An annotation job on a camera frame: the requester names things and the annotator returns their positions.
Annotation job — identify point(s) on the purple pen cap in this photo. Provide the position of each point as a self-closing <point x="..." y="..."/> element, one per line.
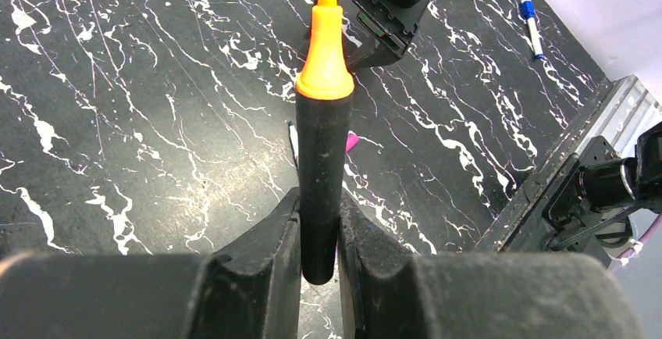
<point x="352" y="140"/>

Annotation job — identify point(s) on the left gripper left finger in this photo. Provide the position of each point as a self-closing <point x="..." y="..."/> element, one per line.
<point x="250" y="288"/>

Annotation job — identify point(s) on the orange black highlighter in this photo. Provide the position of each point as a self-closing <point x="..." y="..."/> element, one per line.
<point x="323" y="107"/>

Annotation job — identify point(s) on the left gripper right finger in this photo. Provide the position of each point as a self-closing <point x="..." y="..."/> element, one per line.
<point x="389" y="292"/>

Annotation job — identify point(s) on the blue capped white marker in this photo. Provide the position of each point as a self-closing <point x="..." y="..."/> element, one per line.
<point x="528" y="13"/>

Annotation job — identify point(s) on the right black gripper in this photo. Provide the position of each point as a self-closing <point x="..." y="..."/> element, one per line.
<point x="382" y="10"/>

